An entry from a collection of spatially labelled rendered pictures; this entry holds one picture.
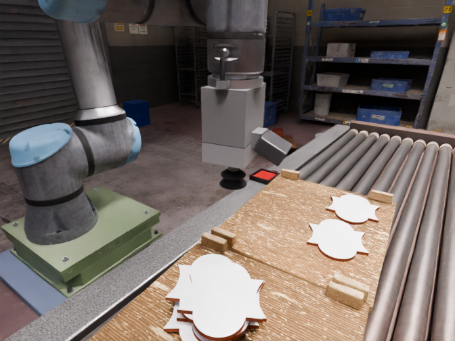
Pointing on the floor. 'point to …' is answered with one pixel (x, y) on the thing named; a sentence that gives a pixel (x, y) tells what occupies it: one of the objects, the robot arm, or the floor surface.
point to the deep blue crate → (270, 109)
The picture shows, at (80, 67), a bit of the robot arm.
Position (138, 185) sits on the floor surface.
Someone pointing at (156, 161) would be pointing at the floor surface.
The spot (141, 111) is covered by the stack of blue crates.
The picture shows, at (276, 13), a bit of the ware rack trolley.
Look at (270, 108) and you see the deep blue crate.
